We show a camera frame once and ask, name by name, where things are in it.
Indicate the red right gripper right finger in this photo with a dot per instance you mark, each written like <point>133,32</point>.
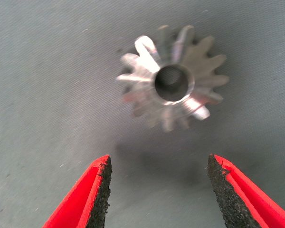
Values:
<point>240,197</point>

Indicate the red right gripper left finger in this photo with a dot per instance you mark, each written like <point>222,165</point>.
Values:
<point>85,197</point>

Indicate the small steel bevel gear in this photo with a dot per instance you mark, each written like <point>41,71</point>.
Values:
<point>204,59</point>

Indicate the dark grey table cloth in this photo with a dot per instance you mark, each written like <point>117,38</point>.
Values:
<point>50,83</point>

